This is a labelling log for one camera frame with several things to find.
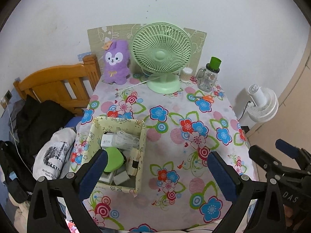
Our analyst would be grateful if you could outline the white 45W charger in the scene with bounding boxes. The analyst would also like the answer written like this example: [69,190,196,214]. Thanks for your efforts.
[100,133,114,149]

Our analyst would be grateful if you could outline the white clip fan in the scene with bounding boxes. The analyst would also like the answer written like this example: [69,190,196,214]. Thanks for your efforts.
[247,84,279,123]

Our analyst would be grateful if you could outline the white printed bag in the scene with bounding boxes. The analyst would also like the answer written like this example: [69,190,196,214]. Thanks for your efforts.
[33,127,76,180]

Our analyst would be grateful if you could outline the small white plug charger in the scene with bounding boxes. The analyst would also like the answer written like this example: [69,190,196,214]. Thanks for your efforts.
[113,171,130,185]

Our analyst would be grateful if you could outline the floral tablecloth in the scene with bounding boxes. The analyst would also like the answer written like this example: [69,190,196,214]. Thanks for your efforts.
[70,74,255,232]

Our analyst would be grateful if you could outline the green round case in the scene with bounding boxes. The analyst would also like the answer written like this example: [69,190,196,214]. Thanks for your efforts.
[104,147,127,173]

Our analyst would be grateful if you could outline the black clothing pile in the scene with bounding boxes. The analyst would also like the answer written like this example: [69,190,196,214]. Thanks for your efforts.
[16,95,74,169]

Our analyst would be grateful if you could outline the glass mason jar mug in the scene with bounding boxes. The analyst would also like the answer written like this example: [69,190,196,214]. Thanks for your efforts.
[196,57,221,92]

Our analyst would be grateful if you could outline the yellow cartoon fabric basket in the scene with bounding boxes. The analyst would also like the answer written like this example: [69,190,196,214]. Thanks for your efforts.
[81,116,147,196]

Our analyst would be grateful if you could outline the cream round cartoon item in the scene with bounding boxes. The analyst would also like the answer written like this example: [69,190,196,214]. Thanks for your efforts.
[127,148,141,176]

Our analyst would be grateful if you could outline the clear floss pick box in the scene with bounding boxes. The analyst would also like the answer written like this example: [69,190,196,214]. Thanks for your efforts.
[112,130,140,150]

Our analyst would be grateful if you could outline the cotton swab container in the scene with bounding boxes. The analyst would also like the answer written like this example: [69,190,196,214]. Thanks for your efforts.
[179,67,193,83]

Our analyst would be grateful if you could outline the wooden bed headboard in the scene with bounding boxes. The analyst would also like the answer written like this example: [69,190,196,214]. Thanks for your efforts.
[13,54,101,116]

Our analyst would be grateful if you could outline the green desk fan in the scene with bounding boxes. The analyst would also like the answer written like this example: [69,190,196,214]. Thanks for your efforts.
[131,23,192,94]

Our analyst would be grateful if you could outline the purple plush toy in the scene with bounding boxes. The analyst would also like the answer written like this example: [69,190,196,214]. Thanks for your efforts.
[102,39,130,85]

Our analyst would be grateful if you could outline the orange handled scissors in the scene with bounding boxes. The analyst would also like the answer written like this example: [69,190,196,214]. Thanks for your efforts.
[193,95,214,104]

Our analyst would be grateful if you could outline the white fan cable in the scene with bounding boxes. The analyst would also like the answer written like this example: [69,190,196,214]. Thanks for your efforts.
[126,74,162,91]

